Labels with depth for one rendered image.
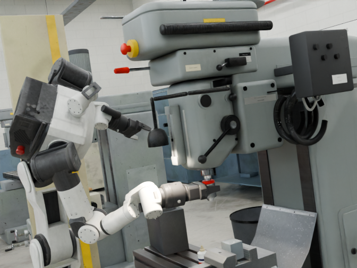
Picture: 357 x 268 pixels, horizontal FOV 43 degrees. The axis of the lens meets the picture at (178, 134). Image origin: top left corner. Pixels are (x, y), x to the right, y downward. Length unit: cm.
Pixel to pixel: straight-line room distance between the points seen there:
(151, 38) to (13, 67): 184
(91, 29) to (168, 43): 987
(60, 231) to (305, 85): 120
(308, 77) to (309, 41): 11
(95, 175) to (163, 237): 814
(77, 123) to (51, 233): 54
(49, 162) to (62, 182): 9
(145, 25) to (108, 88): 974
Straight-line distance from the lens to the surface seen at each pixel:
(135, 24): 158
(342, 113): 189
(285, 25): 739
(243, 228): 360
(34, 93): 179
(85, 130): 175
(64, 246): 209
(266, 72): 175
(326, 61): 158
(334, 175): 186
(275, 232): 198
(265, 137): 171
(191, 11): 157
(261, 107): 170
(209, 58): 159
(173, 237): 206
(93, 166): 1011
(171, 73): 157
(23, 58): 325
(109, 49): 1140
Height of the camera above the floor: 153
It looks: 3 degrees down
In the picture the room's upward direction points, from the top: 8 degrees counter-clockwise
